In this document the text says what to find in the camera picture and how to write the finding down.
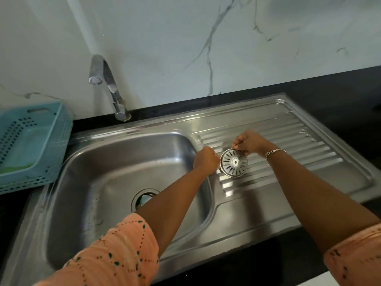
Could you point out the person's right forearm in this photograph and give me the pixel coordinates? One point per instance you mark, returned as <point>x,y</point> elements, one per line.
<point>315,193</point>

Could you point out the person's right hand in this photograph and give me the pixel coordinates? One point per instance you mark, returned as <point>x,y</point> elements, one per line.
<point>250,142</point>

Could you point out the light blue plastic basket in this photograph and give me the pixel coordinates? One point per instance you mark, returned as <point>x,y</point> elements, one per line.
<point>29,145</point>

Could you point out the orange patterned left sleeve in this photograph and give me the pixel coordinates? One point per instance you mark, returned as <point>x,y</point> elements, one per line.
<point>113,253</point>

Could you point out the chrome faucet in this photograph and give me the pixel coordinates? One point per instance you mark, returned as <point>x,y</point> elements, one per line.
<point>108,83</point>

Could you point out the person's left fingers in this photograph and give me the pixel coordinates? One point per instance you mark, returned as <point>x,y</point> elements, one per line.
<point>215,160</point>

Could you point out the green plate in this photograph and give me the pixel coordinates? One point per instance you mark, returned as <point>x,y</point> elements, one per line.
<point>20,151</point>

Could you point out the stainless steel sink with drainboard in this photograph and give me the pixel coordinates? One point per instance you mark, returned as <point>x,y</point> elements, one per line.
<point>154,175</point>

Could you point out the person's left forearm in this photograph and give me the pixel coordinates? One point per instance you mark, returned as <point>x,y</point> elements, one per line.
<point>175,202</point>

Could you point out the person's left hand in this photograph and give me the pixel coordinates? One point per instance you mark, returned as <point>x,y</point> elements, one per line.
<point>206,160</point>

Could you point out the orange patterned sleeve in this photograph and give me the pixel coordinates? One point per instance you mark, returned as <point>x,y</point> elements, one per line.
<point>113,253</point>
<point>355,256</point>

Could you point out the orange patterned right sleeve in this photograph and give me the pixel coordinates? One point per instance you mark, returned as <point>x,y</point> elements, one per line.
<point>355,256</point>

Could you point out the round steel sink strainer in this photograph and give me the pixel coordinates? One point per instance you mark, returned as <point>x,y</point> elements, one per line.
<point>234,162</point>

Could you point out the person's right fingers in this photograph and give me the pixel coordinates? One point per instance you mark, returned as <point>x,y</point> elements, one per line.
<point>239,144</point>

